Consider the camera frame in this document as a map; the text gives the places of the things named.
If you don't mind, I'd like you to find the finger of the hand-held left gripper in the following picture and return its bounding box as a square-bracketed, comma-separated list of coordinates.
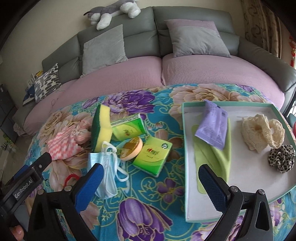
[31, 152, 52, 171]
[13, 165, 31, 181]

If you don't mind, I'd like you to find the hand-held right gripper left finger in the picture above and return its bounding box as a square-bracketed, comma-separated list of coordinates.
[27, 163, 105, 241]

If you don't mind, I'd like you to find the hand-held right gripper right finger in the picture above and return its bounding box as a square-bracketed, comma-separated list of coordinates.
[198, 163, 274, 241]

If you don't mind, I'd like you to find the blue face mask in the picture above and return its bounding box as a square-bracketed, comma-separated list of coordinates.
[88, 142, 129, 199]

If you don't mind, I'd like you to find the red hair tie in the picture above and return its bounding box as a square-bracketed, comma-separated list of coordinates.
[63, 174, 80, 187]

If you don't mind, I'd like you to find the light green cloth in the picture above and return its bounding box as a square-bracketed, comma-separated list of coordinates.
[193, 117, 232, 195]

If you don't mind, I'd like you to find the pink white striped cloth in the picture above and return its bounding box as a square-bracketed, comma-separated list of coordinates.
[46, 123, 92, 160]

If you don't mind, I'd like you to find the teal shallow cardboard tray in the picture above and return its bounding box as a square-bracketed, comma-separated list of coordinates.
[181, 100, 296, 223]

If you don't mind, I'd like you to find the orange round powder puff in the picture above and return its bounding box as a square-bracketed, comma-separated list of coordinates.
[120, 137, 143, 161]

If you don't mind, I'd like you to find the yellow green sponge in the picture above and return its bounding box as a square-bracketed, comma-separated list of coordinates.
[91, 104, 113, 153]

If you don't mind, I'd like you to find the purple wipe packet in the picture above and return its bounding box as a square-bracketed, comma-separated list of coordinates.
[195, 100, 228, 151]

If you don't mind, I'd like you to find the green tissue pack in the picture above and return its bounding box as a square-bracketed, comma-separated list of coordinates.
[110, 113, 148, 142]
[132, 136, 173, 178]

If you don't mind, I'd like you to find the cream lace scrunchie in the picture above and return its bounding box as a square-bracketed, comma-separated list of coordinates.
[242, 113, 286, 153]

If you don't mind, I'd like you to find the black white spotted scrunchie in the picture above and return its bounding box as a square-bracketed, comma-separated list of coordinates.
[268, 145, 296, 174]

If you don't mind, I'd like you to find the person's left hand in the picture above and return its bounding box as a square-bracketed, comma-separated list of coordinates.
[9, 226, 25, 241]

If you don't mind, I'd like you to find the floral blanket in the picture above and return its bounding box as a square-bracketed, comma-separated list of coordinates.
[23, 83, 296, 241]

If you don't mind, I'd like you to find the black white patterned cushion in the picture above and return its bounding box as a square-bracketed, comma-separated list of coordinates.
[34, 63, 62, 103]

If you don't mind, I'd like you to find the pink sofa cover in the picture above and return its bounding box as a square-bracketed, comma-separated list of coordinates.
[23, 54, 285, 136]

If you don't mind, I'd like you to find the plain grey cushion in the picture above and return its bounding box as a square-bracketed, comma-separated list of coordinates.
[80, 24, 128, 77]

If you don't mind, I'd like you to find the grey and purple cushion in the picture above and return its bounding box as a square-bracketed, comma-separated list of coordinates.
[164, 19, 232, 58]

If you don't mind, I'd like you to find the red hanging decoration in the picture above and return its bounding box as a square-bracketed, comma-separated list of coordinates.
[288, 35, 296, 69]

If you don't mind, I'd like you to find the beige patterned curtain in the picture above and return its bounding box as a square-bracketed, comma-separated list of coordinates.
[240, 0, 284, 58]

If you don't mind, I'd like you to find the grey white husky plush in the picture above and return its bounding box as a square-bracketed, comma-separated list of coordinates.
[84, 0, 141, 31]

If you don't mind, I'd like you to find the grey sofa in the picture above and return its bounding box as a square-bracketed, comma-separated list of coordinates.
[11, 6, 296, 136]

